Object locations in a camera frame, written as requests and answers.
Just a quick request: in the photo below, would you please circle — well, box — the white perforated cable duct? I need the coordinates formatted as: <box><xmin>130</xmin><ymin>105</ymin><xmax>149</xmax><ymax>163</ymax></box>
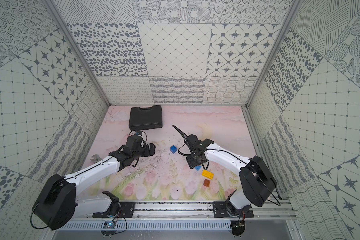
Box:
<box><xmin>60</xmin><ymin>220</ymin><xmax>231</xmax><ymax>231</ymax></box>

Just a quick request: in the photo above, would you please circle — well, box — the yellow lego brick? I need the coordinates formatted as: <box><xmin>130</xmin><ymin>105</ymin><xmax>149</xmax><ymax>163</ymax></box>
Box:
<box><xmin>202</xmin><ymin>170</ymin><xmax>214</xmax><ymax>180</ymax></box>

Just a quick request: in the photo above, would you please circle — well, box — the dark blue square lego brick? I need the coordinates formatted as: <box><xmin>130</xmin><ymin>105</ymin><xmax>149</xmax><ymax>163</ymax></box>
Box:
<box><xmin>170</xmin><ymin>145</ymin><xmax>178</xmax><ymax>154</ymax></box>

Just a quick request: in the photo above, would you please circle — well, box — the aluminium rail frame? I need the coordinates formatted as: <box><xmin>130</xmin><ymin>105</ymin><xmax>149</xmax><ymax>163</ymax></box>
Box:
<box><xmin>68</xmin><ymin>200</ymin><xmax>297</xmax><ymax>221</ymax></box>

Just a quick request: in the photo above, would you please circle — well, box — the adjustable wrench orange handle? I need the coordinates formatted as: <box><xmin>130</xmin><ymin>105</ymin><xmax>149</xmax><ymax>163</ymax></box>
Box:
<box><xmin>91</xmin><ymin>155</ymin><xmax>102</xmax><ymax>163</ymax></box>

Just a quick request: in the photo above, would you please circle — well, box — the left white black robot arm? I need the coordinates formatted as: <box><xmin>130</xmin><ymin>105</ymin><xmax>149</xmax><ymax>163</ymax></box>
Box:
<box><xmin>31</xmin><ymin>135</ymin><xmax>156</xmax><ymax>230</ymax></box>

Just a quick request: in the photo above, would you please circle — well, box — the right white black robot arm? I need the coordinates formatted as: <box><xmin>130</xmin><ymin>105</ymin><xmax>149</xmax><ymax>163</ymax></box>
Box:
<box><xmin>183</xmin><ymin>134</ymin><xmax>277</xmax><ymax>217</ymax></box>

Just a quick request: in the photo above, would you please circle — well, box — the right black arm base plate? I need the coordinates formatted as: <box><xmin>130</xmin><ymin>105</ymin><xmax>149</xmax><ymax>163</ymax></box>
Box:
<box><xmin>212</xmin><ymin>201</ymin><xmax>254</xmax><ymax>218</ymax></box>

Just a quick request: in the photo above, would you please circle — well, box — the brown lego brick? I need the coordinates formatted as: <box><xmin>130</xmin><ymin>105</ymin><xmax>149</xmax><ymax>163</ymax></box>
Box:
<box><xmin>203</xmin><ymin>179</ymin><xmax>211</xmax><ymax>188</ymax></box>

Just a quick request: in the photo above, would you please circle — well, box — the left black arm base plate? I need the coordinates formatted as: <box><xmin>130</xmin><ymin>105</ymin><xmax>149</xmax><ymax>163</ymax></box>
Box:
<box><xmin>92</xmin><ymin>202</ymin><xmax>136</xmax><ymax>218</ymax></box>

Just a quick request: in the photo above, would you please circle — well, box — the pink floral table mat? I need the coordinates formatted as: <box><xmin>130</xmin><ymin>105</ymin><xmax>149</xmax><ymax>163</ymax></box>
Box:
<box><xmin>81</xmin><ymin>106</ymin><xmax>256</xmax><ymax>200</ymax></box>

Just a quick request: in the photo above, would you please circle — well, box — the black plastic tool case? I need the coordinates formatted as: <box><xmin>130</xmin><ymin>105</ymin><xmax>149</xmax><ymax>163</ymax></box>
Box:
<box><xmin>129</xmin><ymin>105</ymin><xmax>163</xmax><ymax>131</ymax></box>

